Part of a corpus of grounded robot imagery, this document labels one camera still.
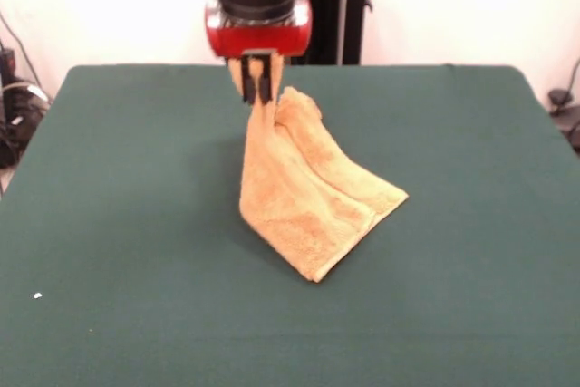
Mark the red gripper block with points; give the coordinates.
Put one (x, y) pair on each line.
(258, 40)

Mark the tan terry towel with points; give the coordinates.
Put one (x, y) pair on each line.
(294, 206)

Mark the black stand column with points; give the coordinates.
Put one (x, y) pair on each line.
(326, 6)

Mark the dark green table cloth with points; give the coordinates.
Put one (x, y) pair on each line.
(113, 178)

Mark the black block with red dot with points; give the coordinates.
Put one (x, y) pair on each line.
(6, 58)

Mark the small white crumb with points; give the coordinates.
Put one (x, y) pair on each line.
(37, 295)

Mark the dark grey round knob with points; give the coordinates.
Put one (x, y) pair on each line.
(559, 97)

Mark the black equipment base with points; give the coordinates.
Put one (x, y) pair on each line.
(568, 126)

